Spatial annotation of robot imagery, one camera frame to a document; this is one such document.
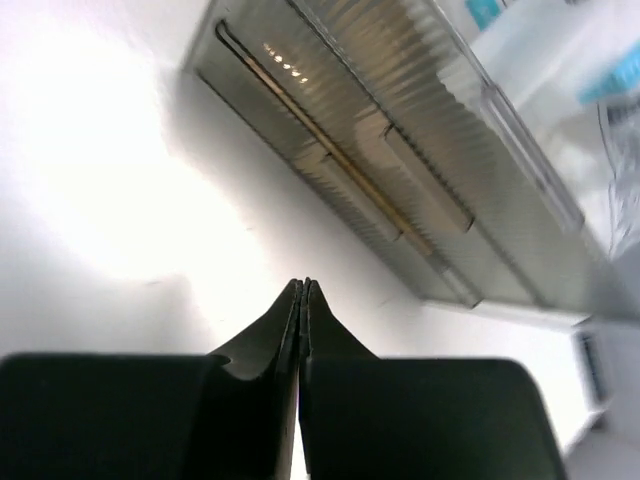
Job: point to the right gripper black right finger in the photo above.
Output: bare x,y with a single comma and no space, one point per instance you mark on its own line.
367,417

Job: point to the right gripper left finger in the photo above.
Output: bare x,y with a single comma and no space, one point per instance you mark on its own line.
226,414

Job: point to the clear acrylic organizer box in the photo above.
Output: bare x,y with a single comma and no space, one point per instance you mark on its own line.
501,218

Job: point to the beige rose-gold lipstick pen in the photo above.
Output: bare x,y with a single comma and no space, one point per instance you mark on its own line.
366,197

